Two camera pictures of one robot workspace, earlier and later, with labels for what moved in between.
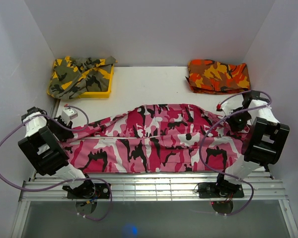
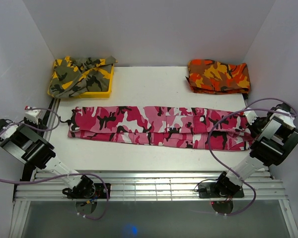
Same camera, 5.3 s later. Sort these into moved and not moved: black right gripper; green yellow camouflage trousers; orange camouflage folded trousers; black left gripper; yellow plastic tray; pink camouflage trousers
Moved: black right gripper; black left gripper; pink camouflage trousers
Not moved: green yellow camouflage trousers; orange camouflage folded trousers; yellow plastic tray
